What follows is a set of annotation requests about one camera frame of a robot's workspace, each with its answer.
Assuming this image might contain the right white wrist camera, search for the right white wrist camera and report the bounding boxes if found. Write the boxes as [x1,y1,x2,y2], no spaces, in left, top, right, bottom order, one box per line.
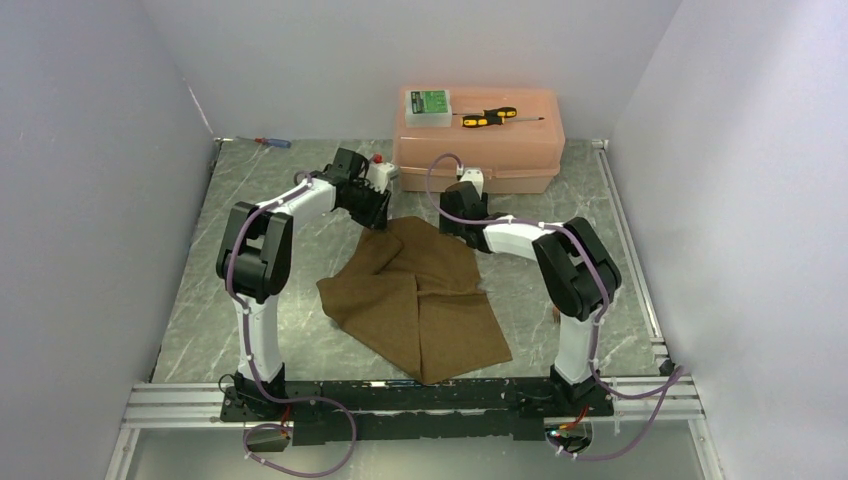
[456,167,485,197]

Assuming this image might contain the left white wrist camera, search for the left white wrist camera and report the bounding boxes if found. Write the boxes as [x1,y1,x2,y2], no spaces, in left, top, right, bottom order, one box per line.
[365,154,399,193]

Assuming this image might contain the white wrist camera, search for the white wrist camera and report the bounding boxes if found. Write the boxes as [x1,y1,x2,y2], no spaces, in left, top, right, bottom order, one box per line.
[365,154,399,193]
[456,167,485,197]

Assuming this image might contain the pink plastic storage box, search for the pink plastic storage box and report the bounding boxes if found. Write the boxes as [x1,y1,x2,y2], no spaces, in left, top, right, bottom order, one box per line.
[392,86,565,194]

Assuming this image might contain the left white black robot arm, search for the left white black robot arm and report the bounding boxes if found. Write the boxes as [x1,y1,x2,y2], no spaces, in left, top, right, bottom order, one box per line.
[215,148,398,420]

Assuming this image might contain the brown cloth napkin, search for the brown cloth napkin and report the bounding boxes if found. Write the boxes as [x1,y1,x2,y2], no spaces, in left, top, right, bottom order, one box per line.
[317,216,512,384]

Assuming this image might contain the blue red screwdriver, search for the blue red screwdriver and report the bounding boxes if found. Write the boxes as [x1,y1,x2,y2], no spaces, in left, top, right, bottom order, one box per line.
[239,137,292,149]

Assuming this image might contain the green white small box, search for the green white small box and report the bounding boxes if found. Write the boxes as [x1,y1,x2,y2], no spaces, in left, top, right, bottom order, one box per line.
[403,89,453,128]

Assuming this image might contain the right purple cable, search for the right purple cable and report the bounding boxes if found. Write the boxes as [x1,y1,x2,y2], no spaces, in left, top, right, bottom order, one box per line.
[425,153,690,463]

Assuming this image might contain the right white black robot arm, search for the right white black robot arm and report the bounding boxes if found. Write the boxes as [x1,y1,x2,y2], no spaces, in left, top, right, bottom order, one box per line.
[437,181,622,415]

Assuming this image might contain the aluminium frame rail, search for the aluminium frame rail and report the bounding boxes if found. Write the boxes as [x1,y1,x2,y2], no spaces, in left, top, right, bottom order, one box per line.
[106,377,724,479]

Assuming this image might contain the yellow black screwdriver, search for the yellow black screwdriver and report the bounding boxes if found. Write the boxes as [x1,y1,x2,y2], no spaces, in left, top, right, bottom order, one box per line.
[454,107,544,129]

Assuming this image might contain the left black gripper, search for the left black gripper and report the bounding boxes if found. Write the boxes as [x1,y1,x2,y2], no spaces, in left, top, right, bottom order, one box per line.
[343,181,393,233]

